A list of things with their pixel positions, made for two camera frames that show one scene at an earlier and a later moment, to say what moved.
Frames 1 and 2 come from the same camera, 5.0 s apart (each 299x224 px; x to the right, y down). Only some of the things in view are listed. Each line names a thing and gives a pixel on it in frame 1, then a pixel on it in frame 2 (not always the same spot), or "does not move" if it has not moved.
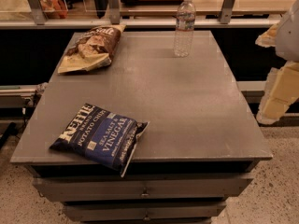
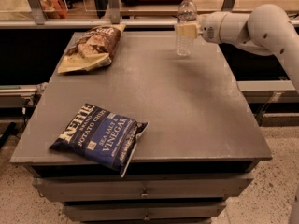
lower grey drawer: (143, 210) does not move
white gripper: (288, 36) → (209, 27)
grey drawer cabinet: (198, 151) does not move
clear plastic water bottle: (185, 24) does not move
